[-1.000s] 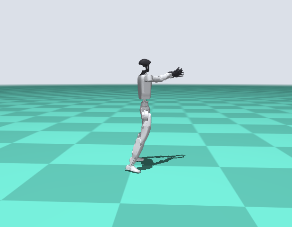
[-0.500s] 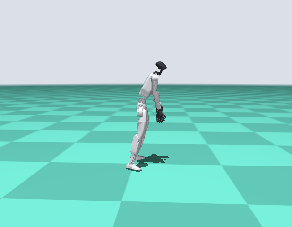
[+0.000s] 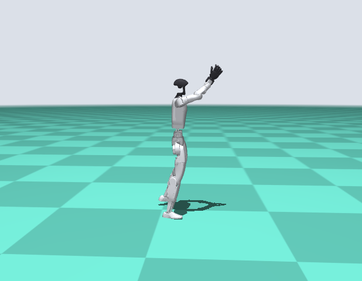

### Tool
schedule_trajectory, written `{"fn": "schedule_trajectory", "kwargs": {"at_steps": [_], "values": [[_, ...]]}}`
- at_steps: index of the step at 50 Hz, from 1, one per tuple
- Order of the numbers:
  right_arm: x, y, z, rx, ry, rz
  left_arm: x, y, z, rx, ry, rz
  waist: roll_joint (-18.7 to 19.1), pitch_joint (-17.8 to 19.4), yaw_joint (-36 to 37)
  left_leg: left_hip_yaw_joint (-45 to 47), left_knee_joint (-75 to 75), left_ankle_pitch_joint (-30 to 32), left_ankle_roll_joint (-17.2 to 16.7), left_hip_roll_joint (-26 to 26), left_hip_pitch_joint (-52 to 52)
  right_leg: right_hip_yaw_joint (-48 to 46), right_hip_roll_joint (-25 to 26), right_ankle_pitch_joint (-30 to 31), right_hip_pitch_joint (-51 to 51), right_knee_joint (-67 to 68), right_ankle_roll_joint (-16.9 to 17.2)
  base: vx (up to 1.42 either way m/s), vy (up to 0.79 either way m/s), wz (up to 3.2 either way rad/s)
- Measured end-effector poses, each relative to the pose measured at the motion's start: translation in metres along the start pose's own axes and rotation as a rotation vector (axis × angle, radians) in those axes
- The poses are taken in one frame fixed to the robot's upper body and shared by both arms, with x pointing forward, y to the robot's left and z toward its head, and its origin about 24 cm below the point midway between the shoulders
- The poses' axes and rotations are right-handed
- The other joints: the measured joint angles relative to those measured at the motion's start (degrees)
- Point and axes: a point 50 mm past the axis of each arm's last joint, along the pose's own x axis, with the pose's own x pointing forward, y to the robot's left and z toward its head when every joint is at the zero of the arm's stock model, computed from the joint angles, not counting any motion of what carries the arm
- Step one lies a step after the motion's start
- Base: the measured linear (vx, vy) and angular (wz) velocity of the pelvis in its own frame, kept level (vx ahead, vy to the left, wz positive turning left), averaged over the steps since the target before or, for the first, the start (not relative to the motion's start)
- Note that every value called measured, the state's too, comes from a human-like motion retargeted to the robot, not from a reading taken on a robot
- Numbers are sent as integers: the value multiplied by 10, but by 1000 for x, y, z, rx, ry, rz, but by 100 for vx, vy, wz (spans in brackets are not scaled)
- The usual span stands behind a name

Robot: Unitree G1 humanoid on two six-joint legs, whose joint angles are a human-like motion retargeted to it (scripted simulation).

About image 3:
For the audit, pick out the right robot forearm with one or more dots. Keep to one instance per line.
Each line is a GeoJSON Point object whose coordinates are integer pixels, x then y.
{"type": "Point", "coordinates": [204, 88]}

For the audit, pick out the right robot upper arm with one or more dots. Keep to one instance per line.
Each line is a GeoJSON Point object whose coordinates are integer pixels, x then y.
{"type": "Point", "coordinates": [180, 102]}

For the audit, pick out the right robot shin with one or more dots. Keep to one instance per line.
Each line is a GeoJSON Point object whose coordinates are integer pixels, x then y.
{"type": "Point", "coordinates": [173, 191]}

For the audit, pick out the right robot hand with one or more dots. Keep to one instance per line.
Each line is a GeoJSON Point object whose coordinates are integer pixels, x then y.
{"type": "Point", "coordinates": [214, 73]}

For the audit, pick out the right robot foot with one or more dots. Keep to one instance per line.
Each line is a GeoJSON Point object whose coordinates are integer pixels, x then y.
{"type": "Point", "coordinates": [171, 215]}

